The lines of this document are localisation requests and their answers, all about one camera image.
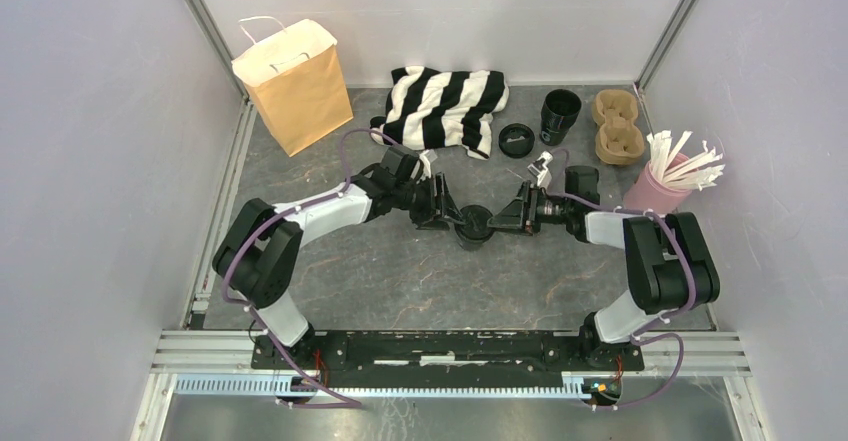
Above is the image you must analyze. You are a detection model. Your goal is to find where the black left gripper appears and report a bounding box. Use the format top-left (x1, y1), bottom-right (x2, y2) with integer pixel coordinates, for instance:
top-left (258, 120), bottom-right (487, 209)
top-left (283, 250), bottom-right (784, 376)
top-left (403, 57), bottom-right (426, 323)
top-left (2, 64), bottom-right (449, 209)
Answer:
top-left (394, 173), bottom-right (466, 233)

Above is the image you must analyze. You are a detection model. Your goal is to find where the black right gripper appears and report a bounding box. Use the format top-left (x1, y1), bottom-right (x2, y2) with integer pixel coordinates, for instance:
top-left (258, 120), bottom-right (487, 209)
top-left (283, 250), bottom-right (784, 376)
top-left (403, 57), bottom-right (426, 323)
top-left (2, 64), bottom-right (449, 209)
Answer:
top-left (487, 180), bottom-right (572, 236)

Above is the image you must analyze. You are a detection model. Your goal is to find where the black paper coffee cup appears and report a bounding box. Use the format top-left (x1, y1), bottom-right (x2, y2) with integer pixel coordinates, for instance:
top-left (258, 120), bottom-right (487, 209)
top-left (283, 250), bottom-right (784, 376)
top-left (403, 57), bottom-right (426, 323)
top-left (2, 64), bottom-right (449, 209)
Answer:
top-left (454, 225), bottom-right (495, 252)

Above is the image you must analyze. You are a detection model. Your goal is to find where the brown paper bag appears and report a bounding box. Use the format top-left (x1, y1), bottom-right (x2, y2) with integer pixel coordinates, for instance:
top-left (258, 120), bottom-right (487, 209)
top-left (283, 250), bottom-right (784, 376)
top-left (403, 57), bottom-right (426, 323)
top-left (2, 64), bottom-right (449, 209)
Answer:
top-left (231, 16), bottom-right (353, 156)

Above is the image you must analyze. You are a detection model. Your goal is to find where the black plastic cup lid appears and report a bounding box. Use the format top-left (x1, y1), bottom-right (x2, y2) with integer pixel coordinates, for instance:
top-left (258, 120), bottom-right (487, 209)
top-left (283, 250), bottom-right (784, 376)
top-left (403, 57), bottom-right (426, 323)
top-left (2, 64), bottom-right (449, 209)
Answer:
top-left (460, 204), bottom-right (493, 228)

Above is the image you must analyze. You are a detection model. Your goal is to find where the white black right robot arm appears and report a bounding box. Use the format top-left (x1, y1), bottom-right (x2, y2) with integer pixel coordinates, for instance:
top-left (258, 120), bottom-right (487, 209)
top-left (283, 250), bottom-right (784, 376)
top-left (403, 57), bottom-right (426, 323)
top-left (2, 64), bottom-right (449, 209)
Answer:
top-left (487, 165), bottom-right (720, 369)

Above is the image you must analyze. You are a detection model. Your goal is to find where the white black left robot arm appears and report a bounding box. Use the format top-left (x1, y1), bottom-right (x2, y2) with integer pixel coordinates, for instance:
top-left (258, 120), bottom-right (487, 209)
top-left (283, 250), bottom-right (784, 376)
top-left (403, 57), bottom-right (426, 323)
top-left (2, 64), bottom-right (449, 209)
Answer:
top-left (211, 146), bottom-right (465, 369)

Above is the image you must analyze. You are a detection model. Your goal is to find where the stack of black lids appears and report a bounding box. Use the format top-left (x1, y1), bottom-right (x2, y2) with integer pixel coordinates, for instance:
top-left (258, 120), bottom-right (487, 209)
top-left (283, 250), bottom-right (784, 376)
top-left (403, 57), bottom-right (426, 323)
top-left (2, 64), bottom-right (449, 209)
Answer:
top-left (498, 123), bottom-right (535, 159)

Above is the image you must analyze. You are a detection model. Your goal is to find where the stack of black cups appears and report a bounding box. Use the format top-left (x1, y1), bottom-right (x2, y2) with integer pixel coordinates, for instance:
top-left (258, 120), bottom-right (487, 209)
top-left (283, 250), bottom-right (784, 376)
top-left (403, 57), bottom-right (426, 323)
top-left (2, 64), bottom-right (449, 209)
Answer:
top-left (539, 89), bottom-right (582, 146)

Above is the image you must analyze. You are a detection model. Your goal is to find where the black white striped towel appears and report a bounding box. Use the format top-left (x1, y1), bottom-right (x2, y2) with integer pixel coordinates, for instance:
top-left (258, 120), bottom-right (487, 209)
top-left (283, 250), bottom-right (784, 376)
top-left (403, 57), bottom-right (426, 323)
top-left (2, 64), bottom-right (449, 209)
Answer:
top-left (370, 66), bottom-right (509, 160)

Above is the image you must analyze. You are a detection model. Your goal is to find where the brown cardboard cup carrier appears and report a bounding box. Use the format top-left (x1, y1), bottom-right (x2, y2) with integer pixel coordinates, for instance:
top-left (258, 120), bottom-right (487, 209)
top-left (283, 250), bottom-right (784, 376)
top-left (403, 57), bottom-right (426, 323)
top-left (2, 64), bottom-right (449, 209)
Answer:
top-left (591, 89), bottom-right (645, 166)

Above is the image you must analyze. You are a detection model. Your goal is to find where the pink straw holder cup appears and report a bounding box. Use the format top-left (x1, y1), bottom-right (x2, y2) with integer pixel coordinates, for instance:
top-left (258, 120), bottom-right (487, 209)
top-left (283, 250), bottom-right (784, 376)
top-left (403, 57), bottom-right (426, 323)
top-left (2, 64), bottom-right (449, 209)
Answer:
top-left (623, 161), bottom-right (692, 215)

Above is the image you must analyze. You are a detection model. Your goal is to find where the white wrapped straws bundle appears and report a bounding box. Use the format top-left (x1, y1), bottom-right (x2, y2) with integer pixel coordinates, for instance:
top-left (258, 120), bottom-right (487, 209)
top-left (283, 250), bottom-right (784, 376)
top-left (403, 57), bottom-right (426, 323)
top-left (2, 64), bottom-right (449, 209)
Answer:
top-left (646, 130), bottom-right (725, 191)

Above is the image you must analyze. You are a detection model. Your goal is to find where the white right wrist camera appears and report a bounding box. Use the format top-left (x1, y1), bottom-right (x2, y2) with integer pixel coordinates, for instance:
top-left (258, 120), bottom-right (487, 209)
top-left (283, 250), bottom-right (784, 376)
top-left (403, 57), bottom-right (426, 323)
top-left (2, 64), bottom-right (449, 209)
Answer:
top-left (527, 151), bottom-right (554, 189)

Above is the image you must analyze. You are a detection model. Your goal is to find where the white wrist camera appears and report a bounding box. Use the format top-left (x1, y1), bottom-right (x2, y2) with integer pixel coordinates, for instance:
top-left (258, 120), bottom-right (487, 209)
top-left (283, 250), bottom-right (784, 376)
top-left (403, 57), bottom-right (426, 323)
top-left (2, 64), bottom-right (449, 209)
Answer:
top-left (527, 151), bottom-right (554, 189)
top-left (418, 150), bottom-right (438, 179)

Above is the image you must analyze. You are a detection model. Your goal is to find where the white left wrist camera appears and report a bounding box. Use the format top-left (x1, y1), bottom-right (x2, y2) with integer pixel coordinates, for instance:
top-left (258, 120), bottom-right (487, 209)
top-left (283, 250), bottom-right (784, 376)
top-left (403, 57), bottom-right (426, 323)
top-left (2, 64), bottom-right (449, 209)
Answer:
top-left (418, 150), bottom-right (438, 179)

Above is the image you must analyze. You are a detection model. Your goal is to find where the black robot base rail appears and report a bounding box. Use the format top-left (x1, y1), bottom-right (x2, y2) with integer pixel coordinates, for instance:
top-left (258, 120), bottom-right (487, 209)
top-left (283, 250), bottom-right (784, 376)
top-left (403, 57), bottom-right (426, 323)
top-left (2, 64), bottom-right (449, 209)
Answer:
top-left (250, 327), bottom-right (645, 409)

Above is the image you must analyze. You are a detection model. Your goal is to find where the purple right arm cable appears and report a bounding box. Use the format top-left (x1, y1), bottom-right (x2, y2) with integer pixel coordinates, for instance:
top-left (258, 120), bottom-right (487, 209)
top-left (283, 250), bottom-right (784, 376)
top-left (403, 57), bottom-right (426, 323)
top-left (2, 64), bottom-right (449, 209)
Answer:
top-left (546, 147), bottom-right (698, 411)

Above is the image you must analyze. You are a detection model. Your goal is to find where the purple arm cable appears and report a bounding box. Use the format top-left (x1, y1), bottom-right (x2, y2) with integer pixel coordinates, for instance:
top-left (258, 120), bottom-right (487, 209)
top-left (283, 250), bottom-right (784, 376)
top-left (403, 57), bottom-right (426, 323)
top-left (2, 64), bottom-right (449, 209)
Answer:
top-left (546, 147), bottom-right (698, 411)
top-left (220, 127), bottom-right (405, 411)

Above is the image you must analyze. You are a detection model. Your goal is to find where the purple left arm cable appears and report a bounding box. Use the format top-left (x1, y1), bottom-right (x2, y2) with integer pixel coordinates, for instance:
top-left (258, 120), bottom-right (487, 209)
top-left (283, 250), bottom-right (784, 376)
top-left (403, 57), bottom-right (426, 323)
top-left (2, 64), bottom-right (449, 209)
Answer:
top-left (220, 127), bottom-right (405, 411)

